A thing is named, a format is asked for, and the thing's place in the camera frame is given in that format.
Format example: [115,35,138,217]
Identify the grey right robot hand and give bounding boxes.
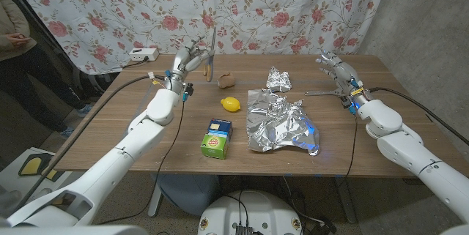
[315,51,373,106]

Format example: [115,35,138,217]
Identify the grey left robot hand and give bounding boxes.
[166,36,215,95]

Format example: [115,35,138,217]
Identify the grey orange handled scissors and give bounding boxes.
[202,26,218,83]

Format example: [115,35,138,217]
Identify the small crumpled aluminum foil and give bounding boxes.
[265,66,293,93]

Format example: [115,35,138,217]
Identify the large aluminum foil sheet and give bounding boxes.
[245,88,320,157]

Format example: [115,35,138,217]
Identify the green blue sponge package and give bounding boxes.
[200,118,234,160]

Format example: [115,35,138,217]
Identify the silver metal tool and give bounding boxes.
[305,89,344,97]

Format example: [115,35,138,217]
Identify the white power strip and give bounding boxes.
[128,48,160,62]

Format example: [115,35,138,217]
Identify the brown potato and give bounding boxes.
[216,71,236,89]

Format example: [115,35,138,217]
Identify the yellow lemon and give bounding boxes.
[220,97,242,113]

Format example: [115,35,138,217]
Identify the floral backdrop cloth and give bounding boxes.
[5,0,393,75]

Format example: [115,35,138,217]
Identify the grey blue stool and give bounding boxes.
[150,174,220,217]

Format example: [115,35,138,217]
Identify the person in beige jacket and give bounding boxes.
[0,0,95,141]

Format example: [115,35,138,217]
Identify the black power adapter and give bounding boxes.
[311,220,338,235]

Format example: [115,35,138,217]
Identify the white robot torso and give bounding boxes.
[197,190,304,235]

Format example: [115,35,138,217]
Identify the yellow black floor mat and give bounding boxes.
[18,156,62,183]

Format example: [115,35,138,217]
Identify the white robot body panel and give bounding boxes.
[0,225,149,235]

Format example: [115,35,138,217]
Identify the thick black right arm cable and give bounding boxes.
[369,86,469,146]

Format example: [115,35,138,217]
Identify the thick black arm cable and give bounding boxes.
[369,86,469,146]
[14,75,168,209]

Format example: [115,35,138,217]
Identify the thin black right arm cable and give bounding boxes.
[336,113,358,189]

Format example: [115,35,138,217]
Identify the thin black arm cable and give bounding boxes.
[336,113,358,189]
[97,99,186,225]

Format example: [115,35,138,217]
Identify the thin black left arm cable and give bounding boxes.
[97,99,186,225]

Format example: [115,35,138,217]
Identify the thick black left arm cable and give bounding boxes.
[14,75,168,209]

